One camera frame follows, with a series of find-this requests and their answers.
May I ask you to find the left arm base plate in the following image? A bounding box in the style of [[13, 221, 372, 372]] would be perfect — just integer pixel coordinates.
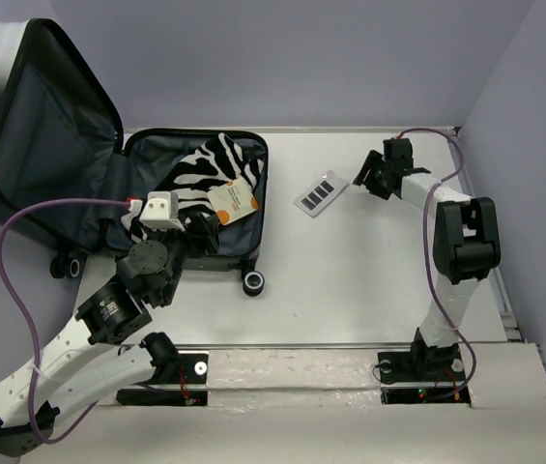
[[115, 351, 209, 407]]

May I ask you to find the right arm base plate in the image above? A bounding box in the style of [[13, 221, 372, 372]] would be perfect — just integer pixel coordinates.
[[372, 351, 472, 406]]

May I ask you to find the zebra striped blanket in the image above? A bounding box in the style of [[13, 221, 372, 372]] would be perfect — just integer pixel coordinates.
[[120, 131, 268, 242]]

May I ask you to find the black open suitcase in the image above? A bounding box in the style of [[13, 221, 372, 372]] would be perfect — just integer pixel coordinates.
[[0, 18, 269, 296]]

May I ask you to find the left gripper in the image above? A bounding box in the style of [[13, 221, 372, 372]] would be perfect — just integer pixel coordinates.
[[141, 211, 223, 305]]

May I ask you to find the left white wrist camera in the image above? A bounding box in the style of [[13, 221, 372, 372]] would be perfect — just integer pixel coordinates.
[[139, 191, 185, 231]]

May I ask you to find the orange white card packet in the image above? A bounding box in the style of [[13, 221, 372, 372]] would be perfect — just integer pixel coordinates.
[[207, 177, 259, 226]]

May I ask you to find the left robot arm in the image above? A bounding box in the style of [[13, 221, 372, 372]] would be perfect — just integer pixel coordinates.
[[0, 213, 219, 457]]

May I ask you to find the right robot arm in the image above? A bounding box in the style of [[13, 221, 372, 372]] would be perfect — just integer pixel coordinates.
[[353, 137, 502, 382]]

